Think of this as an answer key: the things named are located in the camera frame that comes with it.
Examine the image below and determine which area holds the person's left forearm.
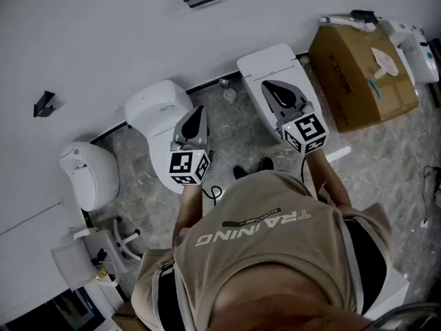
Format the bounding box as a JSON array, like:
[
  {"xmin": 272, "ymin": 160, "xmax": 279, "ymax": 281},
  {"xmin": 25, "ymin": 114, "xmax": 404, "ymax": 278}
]
[{"xmin": 172, "ymin": 183, "xmax": 205, "ymax": 244}]

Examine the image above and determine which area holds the white plastic bin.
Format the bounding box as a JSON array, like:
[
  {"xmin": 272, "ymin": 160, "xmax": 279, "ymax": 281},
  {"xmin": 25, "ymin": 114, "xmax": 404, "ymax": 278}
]
[{"xmin": 50, "ymin": 239, "xmax": 97, "ymax": 291}]

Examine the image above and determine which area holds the white wrapped handle part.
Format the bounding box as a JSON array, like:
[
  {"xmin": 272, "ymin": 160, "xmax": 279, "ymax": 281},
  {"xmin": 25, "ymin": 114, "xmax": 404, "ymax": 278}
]
[{"xmin": 319, "ymin": 14, "xmax": 376, "ymax": 32}]

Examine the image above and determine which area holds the white appliance with teal button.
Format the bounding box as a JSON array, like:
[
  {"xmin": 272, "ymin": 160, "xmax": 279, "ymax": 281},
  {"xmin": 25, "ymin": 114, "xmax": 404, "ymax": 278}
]
[{"xmin": 380, "ymin": 19, "xmax": 440, "ymax": 86}]

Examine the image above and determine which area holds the white floor strip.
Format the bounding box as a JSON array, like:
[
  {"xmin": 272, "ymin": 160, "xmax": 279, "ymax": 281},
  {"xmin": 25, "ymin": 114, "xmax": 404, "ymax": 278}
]
[{"xmin": 325, "ymin": 146, "xmax": 351, "ymax": 163}]

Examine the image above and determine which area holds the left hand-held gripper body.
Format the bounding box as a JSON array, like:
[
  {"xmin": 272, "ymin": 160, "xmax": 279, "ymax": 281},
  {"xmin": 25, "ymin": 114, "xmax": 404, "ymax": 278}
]
[{"xmin": 168, "ymin": 136, "xmax": 212, "ymax": 185}]

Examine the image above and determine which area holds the grey storage box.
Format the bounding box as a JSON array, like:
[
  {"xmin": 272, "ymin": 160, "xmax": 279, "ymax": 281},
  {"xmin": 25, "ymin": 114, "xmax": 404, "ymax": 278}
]
[{"xmin": 84, "ymin": 228, "xmax": 121, "ymax": 285}]

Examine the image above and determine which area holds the white toilet with rounded tank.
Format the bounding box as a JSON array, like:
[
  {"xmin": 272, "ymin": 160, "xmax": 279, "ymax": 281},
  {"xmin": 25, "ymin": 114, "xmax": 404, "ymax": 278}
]
[{"xmin": 123, "ymin": 79, "xmax": 212, "ymax": 194}]

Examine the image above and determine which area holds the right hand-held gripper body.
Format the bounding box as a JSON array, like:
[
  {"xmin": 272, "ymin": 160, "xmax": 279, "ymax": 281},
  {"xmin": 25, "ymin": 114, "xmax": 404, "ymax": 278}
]
[{"xmin": 275, "ymin": 107, "xmax": 328, "ymax": 155}]

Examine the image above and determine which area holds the white toilet with flat lid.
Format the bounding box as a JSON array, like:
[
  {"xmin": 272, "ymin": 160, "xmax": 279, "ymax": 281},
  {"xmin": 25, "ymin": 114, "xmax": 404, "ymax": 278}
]
[{"xmin": 236, "ymin": 43, "xmax": 327, "ymax": 148}]

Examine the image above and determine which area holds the person's beige shirt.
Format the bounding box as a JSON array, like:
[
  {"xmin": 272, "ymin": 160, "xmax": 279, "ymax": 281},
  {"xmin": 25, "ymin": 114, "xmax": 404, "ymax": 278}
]
[{"xmin": 130, "ymin": 170, "xmax": 396, "ymax": 331}]

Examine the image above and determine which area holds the small black holder part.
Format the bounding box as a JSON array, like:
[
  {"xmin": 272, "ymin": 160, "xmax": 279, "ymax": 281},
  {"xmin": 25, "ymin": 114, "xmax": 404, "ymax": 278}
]
[{"xmin": 350, "ymin": 9, "xmax": 378, "ymax": 23}]

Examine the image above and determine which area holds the black floor cable white plug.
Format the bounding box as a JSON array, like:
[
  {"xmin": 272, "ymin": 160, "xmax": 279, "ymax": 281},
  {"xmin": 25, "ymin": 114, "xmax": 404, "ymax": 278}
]
[{"xmin": 420, "ymin": 165, "xmax": 441, "ymax": 228}]

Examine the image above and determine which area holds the white swivel chair base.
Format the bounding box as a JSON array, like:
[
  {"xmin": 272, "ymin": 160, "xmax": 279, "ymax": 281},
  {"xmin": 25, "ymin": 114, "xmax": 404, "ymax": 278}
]
[{"xmin": 112, "ymin": 217, "xmax": 142, "ymax": 261}]

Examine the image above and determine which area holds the white platform block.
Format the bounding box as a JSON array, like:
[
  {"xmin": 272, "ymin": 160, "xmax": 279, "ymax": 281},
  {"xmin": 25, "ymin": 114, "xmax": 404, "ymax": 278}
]
[{"xmin": 365, "ymin": 263, "xmax": 411, "ymax": 320}]

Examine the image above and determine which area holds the beige paper piece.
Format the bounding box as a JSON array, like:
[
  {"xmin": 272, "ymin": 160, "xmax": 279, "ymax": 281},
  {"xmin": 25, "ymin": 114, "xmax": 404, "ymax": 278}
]
[{"xmin": 371, "ymin": 46, "xmax": 400, "ymax": 79}]

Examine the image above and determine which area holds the black framed panel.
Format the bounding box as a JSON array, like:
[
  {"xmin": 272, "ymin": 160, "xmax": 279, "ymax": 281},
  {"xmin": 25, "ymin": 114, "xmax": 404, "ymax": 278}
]
[{"xmin": 34, "ymin": 286, "xmax": 104, "ymax": 331}]

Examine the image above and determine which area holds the black harness strap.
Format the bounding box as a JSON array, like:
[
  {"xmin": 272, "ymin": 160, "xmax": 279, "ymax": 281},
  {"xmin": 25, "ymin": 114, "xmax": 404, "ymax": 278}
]
[
  {"xmin": 151, "ymin": 260, "xmax": 189, "ymax": 331},
  {"xmin": 344, "ymin": 219, "xmax": 389, "ymax": 315}
]

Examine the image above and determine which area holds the brown cardboard box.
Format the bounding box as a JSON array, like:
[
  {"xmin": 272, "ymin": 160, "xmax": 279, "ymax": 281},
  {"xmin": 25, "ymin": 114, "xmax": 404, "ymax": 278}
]
[{"xmin": 308, "ymin": 15, "xmax": 420, "ymax": 133}]

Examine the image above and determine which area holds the grey floor pipe stub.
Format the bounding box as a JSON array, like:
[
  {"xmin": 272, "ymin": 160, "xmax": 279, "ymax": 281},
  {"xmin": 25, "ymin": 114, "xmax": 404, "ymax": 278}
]
[{"xmin": 218, "ymin": 77, "xmax": 237, "ymax": 104}]

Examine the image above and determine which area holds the teal plastic hook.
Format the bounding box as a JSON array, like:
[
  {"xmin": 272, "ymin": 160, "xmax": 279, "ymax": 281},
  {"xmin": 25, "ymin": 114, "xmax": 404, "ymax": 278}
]
[{"xmin": 367, "ymin": 77, "xmax": 382, "ymax": 99}]

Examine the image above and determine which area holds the person's right forearm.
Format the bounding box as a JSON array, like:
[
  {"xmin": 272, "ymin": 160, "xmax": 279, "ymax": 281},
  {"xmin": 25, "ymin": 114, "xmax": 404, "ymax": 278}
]
[{"xmin": 305, "ymin": 148, "xmax": 352, "ymax": 208}]

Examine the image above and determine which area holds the black wall bracket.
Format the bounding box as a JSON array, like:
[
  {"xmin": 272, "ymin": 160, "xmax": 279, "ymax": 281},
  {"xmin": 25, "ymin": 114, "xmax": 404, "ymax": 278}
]
[{"xmin": 33, "ymin": 90, "xmax": 57, "ymax": 119}]

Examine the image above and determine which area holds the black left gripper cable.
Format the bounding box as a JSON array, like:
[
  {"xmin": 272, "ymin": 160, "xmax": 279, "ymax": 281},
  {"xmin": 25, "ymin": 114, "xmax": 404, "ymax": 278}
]
[{"xmin": 202, "ymin": 185, "xmax": 223, "ymax": 206}]

